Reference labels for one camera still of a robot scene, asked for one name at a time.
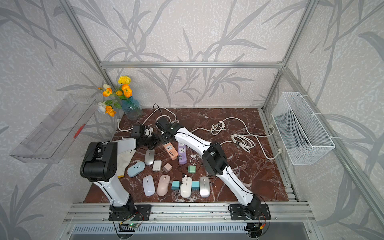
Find grey wireless mouse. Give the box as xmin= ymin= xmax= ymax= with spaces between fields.
xmin=145 ymin=149 xmax=155 ymax=166

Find white usb charger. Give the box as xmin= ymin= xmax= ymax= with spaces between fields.
xmin=153 ymin=160 xmax=162 ymax=172

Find light blue wireless mouse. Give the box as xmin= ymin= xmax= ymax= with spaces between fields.
xmin=127 ymin=161 xmax=146 ymax=178

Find pink usb charger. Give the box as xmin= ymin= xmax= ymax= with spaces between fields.
xmin=162 ymin=163 xmax=173 ymax=173

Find green usb charger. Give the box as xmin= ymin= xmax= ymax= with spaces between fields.
xmin=188 ymin=165 xmax=197 ymax=174

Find pink wireless mouse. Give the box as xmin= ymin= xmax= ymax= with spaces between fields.
xmin=157 ymin=175 xmax=171 ymax=197

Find lavender white wireless mouse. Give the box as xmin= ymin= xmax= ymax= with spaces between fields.
xmin=142 ymin=175 xmax=156 ymax=197

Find teal usb charger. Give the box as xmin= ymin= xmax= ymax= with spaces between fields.
xmin=171 ymin=181 xmax=181 ymax=191
xmin=192 ymin=181 xmax=200 ymax=191

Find silver wireless mouse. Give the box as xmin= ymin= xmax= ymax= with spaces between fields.
xmin=199 ymin=177 xmax=210 ymax=198

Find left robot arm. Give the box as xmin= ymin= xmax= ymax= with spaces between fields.
xmin=80 ymin=125 xmax=158 ymax=215

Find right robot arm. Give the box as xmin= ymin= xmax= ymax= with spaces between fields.
xmin=156 ymin=117 xmax=262 ymax=216

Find orange power strip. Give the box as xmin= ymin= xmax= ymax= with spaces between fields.
xmin=163 ymin=143 xmax=179 ymax=160

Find blue glass vase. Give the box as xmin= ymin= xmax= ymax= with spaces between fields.
xmin=121 ymin=97 xmax=143 ymax=121

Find white work glove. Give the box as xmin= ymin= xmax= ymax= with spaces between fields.
xmin=117 ymin=150 xmax=136 ymax=178

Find purple power strip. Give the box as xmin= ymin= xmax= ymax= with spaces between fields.
xmin=178 ymin=143 xmax=187 ymax=166

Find orange yellow artificial flowers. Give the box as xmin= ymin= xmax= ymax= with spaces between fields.
xmin=98 ymin=76 xmax=133 ymax=117

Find white power cord left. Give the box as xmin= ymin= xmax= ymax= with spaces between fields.
xmin=116 ymin=107 xmax=178 ymax=133

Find white power cord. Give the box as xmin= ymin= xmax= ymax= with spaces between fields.
xmin=116 ymin=107 xmax=178 ymax=133
xmin=191 ymin=116 xmax=284 ymax=160

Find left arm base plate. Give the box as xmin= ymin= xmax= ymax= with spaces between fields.
xmin=109 ymin=204 xmax=152 ymax=222

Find white power cord right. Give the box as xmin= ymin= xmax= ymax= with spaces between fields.
xmin=191 ymin=116 xmax=284 ymax=160

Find clear plastic wall shelf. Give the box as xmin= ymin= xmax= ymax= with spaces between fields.
xmin=10 ymin=94 xmax=98 ymax=164

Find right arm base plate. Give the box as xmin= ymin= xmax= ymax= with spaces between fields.
xmin=228 ymin=204 xmax=271 ymax=221

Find white wire mesh basket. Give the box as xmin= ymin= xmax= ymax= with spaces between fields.
xmin=272 ymin=92 xmax=335 ymax=166

